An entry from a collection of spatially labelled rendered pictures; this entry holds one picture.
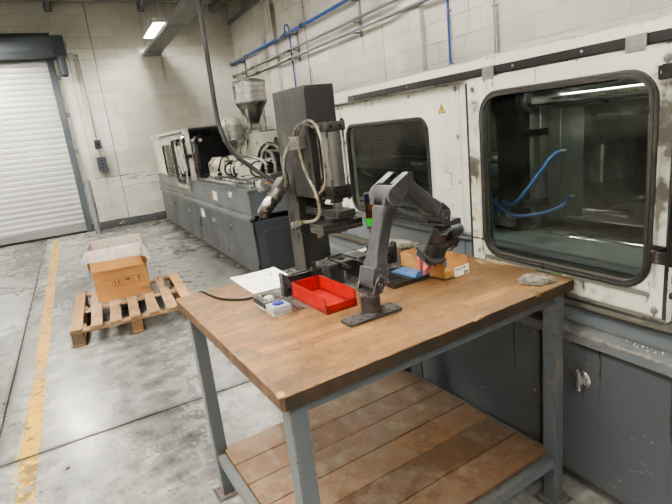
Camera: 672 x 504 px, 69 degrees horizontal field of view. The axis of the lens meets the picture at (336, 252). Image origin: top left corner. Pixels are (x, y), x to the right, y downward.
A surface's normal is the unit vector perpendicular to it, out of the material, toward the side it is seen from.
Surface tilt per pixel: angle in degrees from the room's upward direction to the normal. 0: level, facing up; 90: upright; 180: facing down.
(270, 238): 90
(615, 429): 90
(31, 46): 90
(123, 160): 90
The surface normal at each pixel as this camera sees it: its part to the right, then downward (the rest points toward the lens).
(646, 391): -0.87, 0.21
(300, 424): 0.52, 0.15
